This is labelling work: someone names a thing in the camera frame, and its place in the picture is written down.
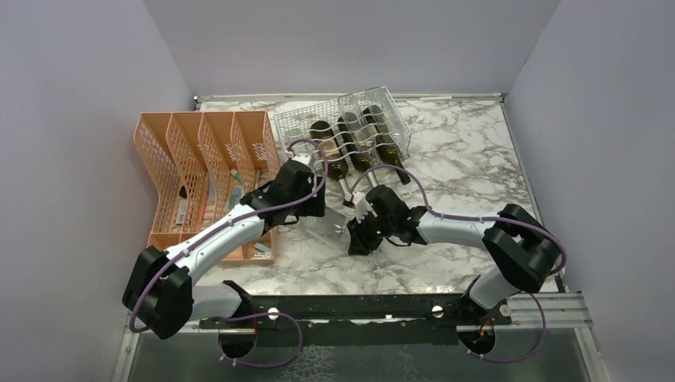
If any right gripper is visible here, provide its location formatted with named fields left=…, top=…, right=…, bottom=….
left=347, top=208, right=396, bottom=255

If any clear bottle silver cap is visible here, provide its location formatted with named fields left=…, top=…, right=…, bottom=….
left=300, top=207, right=350, bottom=251

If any green wine bottle brown label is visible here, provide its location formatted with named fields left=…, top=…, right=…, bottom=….
left=310, top=120, right=353, bottom=207

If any green wine bottle white label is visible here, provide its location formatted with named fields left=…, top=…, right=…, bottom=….
left=337, top=112, right=377, bottom=173

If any dark green wine bottle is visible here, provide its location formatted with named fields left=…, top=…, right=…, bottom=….
left=363, top=105, right=404, bottom=168

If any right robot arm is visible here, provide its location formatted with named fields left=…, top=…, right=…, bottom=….
left=346, top=185, right=564, bottom=324

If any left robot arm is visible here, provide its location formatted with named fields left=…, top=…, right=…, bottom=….
left=122, top=154, right=326, bottom=339

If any orange plastic file organizer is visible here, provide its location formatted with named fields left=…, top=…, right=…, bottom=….
left=134, top=111, right=281, bottom=250

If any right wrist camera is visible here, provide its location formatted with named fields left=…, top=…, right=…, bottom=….
left=343, top=191, right=374, bottom=223

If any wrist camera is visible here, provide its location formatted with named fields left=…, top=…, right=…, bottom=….
left=343, top=191, right=374, bottom=223
left=289, top=152, right=316, bottom=169

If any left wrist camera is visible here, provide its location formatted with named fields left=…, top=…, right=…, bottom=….
left=289, top=152, right=316, bottom=169

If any white wire wine rack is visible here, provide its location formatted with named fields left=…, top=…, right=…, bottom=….
left=273, top=87, right=412, bottom=161

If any black mounting rail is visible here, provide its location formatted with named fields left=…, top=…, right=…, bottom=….
left=198, top=293, right=512, bottom=347

